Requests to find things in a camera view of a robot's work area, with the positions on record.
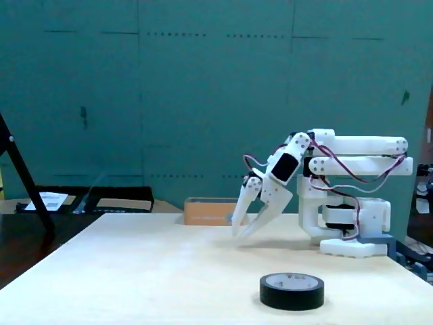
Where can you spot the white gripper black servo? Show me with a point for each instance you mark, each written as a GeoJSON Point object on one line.
{"type": "Point", "coordinates": [272, 196]}

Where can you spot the black tape roll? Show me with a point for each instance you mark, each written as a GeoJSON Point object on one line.
{"type": "Point", "coordinates": [291, 298]}

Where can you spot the metal tray with orange sides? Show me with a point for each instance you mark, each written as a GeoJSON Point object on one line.
{"type": "Point", "coordinates": [206, 213]}

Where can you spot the red and white servo wiring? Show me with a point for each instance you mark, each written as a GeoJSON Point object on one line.
{"type": "Point", "coordinates": [357, 216]}

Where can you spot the green backdrop board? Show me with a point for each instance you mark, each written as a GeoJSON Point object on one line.
{"type": "Point", "coordinates": [203, 101]}

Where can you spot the grey table clamp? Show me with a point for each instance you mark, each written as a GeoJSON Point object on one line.
{"type": "Point", "coordinates": [379, 239]}
{"type": "Point", "coordinates": [419, 269]}

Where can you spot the black flat case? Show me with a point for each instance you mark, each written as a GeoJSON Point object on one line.
{"type": "Point", "coordinates": [118, 198]}

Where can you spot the black device with white parts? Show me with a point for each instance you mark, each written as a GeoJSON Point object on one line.
{"type": "Point", "coordinates": [423, 203]}

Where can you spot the transparent slanted plastic strip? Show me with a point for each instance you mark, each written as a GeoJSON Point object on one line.
{"type": "Point", "coordinates": [89, 191]}

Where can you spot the white printed paper sheet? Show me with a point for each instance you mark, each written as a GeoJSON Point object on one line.
{"type": "Point", "coordinates": [50, 199]}

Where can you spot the black slanted stand leg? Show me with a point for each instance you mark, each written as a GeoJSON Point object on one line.
{"type": "Point", "coordinates": [32, 189]}

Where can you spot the dark brown side table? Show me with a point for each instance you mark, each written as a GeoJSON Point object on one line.
{"type": "Point", "coordinates": [20, 257]}

